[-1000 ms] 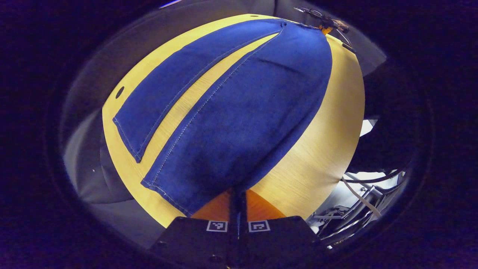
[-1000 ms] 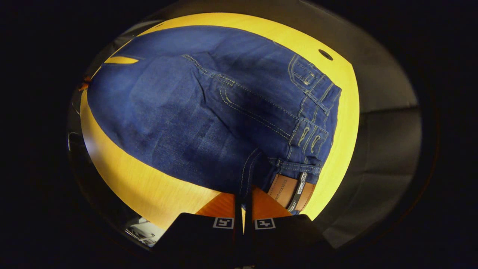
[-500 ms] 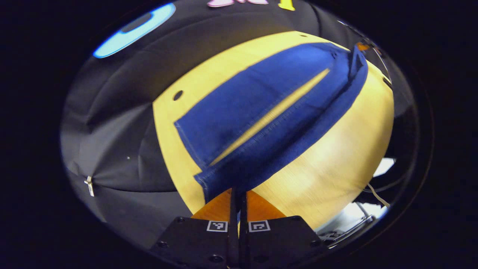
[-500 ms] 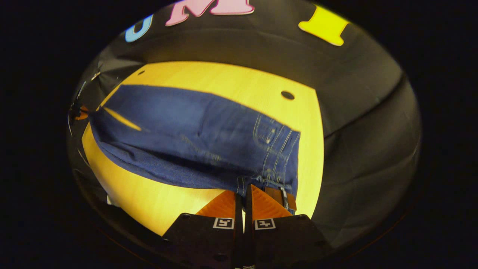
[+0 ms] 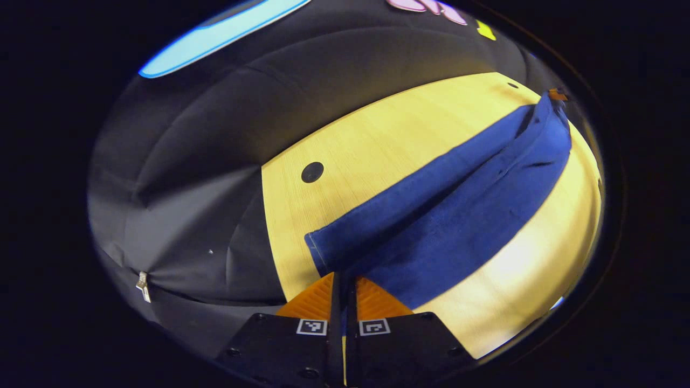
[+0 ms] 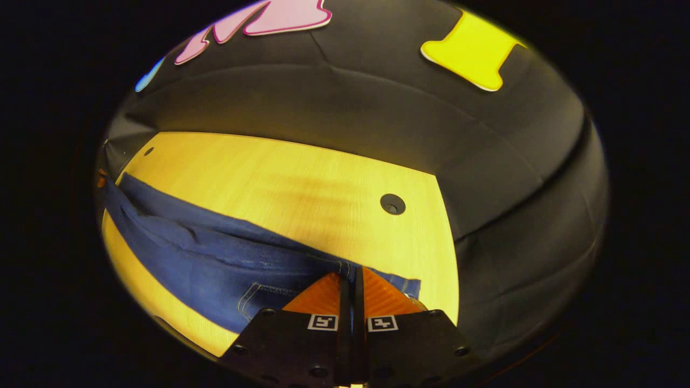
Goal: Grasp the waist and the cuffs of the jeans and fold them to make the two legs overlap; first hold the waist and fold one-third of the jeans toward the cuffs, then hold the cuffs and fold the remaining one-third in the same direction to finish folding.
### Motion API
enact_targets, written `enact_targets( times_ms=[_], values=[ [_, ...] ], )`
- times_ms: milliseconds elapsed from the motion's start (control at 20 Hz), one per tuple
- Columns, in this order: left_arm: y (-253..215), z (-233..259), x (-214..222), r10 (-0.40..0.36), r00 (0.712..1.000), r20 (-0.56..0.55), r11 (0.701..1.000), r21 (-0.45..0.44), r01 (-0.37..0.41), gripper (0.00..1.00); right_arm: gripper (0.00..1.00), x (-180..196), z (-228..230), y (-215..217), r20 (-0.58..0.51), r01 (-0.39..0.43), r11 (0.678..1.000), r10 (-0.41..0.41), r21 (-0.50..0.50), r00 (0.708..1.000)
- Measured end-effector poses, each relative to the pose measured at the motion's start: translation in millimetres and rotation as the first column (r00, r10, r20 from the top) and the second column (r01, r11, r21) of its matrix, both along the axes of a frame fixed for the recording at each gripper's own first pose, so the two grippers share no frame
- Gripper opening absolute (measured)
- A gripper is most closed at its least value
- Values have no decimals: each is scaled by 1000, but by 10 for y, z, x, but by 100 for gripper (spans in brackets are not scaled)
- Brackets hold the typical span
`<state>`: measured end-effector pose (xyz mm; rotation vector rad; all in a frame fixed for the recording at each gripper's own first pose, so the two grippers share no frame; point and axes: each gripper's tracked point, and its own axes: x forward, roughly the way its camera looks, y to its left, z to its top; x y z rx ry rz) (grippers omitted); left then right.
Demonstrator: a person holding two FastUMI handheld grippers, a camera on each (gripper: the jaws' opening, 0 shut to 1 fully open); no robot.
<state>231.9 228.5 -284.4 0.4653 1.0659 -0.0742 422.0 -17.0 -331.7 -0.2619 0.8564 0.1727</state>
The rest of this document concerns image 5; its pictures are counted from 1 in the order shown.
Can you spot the silver cloth clip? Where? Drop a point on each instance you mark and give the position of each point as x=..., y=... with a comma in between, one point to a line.
x=143, y=285

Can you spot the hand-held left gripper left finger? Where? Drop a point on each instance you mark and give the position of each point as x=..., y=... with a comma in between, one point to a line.
x=337, y=323

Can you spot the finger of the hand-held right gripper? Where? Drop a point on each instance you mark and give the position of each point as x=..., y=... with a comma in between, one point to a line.
x=557, y=96

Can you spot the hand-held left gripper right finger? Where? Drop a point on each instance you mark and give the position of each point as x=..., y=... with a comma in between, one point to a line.
x=351, y=323

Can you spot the blue denim jeans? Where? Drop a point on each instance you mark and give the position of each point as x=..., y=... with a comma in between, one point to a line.
x=458, y=215

